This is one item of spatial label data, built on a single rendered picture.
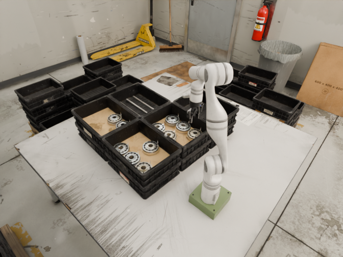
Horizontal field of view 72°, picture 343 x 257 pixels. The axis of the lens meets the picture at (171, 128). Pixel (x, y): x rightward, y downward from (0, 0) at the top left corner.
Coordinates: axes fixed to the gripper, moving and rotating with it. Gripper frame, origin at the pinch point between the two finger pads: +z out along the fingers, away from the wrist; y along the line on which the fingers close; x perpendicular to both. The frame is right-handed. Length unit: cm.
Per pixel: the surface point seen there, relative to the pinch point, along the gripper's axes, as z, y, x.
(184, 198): 30.2, -30.4, -22.5
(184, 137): 17.2, -2.8, 4.6
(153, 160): 17.2, -31.8, 2.8
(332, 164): 100, 152, -76
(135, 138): 17.2, -27.4, 26.4
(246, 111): 30, 73, 0
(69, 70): 100, 51, 324
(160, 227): 30, -53, -26
